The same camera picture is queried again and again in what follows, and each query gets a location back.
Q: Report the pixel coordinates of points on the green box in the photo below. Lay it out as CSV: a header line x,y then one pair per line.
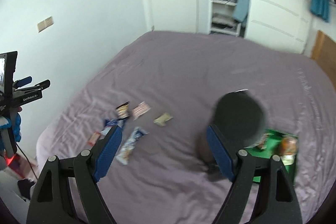
x,y
273,142

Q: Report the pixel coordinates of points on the beige light switch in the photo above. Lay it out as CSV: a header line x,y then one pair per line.
x,y
45,24

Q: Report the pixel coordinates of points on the purple bedsheet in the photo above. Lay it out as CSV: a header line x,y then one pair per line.
x,y
183,77

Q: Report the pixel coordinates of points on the colourful snack packet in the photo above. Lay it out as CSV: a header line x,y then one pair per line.
x,y
263,142

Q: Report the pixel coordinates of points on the pink striped snack packet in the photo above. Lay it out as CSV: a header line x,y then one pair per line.
x,y
140,110

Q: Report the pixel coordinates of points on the person's leg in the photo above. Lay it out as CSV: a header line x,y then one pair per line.
x,y
237,116

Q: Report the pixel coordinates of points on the beige green snack packet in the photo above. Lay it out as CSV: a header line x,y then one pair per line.
x,y
162,119

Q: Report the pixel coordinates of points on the dark yellow snack packet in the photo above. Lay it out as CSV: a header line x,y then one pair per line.
x,y
122,109

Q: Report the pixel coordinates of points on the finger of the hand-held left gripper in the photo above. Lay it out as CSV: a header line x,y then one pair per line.
x,y
36,86
25,80

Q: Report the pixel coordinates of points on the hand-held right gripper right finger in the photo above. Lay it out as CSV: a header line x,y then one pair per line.
x,y
220,153

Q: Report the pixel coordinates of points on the wooden panel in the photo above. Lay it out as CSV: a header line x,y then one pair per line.
x,y
324,53

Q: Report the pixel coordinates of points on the person's left hand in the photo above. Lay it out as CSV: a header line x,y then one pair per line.
x,y
18,127

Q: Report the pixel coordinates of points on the white cloth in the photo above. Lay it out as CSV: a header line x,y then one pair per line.
x,y
10,187

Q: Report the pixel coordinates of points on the long blue white snack packet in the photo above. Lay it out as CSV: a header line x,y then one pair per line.
x,y
131,142

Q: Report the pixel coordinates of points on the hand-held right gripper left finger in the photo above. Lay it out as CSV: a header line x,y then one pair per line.
x,y
110,150

